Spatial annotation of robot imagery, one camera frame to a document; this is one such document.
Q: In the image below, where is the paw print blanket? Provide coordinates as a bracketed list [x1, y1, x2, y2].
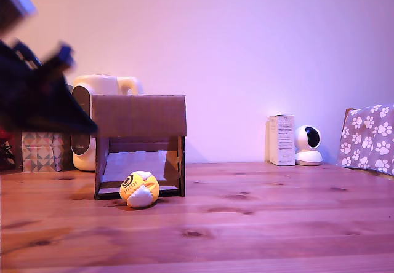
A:
[336, 103, 394, 177]

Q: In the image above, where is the small white round camera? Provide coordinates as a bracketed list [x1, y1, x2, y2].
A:
[294, 125, 323, 167]

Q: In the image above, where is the cream kettle with brown panel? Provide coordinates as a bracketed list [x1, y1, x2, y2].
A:
[71, 74, 144, 172]

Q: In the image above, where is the triangle pattern tissue box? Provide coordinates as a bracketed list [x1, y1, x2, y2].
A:
[21, 130, 72, 173]

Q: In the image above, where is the white printed carton box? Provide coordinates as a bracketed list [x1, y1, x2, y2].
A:
[266, 114, 296, 167]

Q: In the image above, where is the orange and white footbag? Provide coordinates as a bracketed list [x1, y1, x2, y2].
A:
[119, 170, 160, 208]

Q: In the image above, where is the pale grey camera box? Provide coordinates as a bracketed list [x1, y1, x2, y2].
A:
[0, 0, 38, 39]

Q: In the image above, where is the cardboard dice tower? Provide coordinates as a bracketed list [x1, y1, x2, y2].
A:
[90, 94, 187, 201]

